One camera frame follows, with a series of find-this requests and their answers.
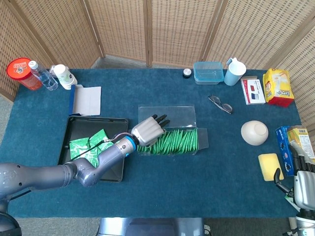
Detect red lidded plastic jar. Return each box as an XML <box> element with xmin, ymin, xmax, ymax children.
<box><xmin>6</xmin><ymin>57</ymin><xmax>43</xmax><ymax>91</ymax></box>

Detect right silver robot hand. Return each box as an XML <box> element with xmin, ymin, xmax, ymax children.
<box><xmin>273</xmin><ymin>144</ymin><xmax>315</xmax><ymax>211</ymax></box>

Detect row of green packets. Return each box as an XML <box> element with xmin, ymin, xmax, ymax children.
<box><xmin>137</xmin><ymin>128</ymin><xmax>199</xmax><ymax>154</ymax></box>

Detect white plastic bottle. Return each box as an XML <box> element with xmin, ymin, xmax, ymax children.
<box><xmin>53</xmin><ymin>64</ymin><xmax>78</xmax><ymax>90</ymax></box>

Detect clear blue food container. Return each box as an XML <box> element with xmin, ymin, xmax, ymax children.
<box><xmin>193</xmin><ymin>61</ymin><xmax>225</xmax><ymax>86</ymax></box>

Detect light blue pitcher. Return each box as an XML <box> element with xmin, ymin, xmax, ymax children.
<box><xmin>223</xmin><ymin>57</ymin><xmax>247</xmax><ymax>87</ymax></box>

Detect beige bowl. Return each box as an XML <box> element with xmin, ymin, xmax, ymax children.
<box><xmin>240</xmin><ymin>119</ymin><xmax>269</xmax><ymax>146</ymax></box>

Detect yellow sponge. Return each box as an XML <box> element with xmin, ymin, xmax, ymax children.
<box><xmin>257</xmin><ymin>153</ymin><xmax>285</xmax><ymax>182</ymax></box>

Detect yellow drink carton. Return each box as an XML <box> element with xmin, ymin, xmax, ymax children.
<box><xmin>287</xmin><ymin>125</ymin><xmax>315</xmax><ymax>161</ymax></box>

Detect grey robot torso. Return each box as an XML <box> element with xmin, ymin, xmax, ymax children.
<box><xmin>97</xmin><ymin>217</ymin><xmax>206</xmax><ymax>236</ymax></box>

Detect blue table carpet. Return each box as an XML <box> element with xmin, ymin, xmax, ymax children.
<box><xmin>0</xmin><ymin>68</ymin><xmax>302</xmax><ymax>218</ymax></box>

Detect black plastic tray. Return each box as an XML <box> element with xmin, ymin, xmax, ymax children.
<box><xmin>58</xmin><ymin>116</ymin><xmax>129</xmax><ymax>183</ymax></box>

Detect white box red blue print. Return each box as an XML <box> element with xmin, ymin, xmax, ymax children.
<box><xmin>240</xmin><ymin>76</ymin><xmax>266</xmax><ymax>106</ymax></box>

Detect clear box of green packets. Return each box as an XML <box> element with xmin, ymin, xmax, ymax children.
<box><xmin>127</xmin><ymin>105</ymin><xmax>209</xmax><ymax>156</ymax></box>

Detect bamboo folding screen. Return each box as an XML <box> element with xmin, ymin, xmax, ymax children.
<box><xmin>0</xmin><ymin>0</ymin><xmax>315</xmax><ymax>138</ymax></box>

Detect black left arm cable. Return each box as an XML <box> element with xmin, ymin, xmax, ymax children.
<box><xmin>9</xmin><ymin>139</ymin><xmax>111</xmax><ymax>200</ymax></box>

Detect clear water bottle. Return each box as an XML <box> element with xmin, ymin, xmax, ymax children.
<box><xmin>28</xmin><ymin>60</ymin><xmax>59</xmax><ymax>91</ymax></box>

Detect black eyeglasses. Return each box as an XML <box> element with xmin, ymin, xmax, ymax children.
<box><xmin>208</xmin><ymin>95</ymin><xmax>233</xmax><ymax>115</ymax></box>

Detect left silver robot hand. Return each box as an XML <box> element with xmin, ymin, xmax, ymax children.
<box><xmin>130</xmin><ymin>114</ymin><xmax>171</xmax><ymax>148</ymax></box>

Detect open white blue cardboard box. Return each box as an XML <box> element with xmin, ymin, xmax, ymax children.
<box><xmin>68</xmin><ymin>84</ymin><xmax>102</xmax><ymax>117</ymax></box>

